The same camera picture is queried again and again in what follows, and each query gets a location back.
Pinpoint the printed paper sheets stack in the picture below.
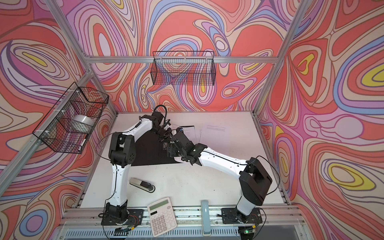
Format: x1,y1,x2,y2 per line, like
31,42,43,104
181,125,230,144

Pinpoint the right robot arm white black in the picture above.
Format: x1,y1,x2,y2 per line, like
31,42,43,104
166,131,273,217

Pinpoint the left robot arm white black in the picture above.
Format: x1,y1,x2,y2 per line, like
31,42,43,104
105,111,171,211

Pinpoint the black grey stapler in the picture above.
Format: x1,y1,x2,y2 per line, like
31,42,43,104
129,178,156,193

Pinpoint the silver tape roll in basket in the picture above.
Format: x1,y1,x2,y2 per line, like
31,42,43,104
71,115,95,134

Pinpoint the white desk calculator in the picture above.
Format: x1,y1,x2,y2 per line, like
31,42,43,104
147,197,177,238

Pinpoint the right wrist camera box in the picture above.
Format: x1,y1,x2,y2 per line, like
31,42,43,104
176,127,184,133

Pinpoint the black wire basket back wall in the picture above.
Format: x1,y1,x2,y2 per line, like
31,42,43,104
151,51,216,86

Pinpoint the black wire basket wall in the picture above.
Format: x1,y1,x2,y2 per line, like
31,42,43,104
151,51,216,86
33,83,109,154

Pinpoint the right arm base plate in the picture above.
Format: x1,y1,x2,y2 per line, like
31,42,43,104
218,208,263,226

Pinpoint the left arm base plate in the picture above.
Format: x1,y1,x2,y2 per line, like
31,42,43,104
101,209,144,227

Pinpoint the black wire basket left wall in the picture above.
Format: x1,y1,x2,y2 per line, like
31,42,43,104
33,83,109,154

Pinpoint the aluminium frame rail front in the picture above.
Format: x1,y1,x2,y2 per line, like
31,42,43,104
53,205,313,240

